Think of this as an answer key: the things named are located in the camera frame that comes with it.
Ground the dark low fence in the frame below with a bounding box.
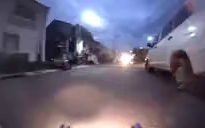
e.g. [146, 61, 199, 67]
[0, 49, 63, 77]

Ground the robot's own part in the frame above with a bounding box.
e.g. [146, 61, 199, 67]
[59, 123, 72, 128]
[131, 122, 143, 128]

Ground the row of buildings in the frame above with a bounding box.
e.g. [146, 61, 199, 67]
[75, 24, 117, 65]

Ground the grey asphalt road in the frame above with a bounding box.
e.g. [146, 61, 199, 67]
[0, 63, 205, 128]

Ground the pale kerb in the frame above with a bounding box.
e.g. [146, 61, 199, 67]
[0, 64, 91, 81]

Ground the dark building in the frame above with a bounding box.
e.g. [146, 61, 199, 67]
[45, 18, 78, 63]

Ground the white car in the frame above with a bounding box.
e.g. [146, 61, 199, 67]
[144, 0, 205, 90]

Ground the vehicle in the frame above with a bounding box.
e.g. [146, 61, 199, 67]
[60, 58, 73, 71]

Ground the pale building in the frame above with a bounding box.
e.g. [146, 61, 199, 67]
[0, 0, 50, 64]

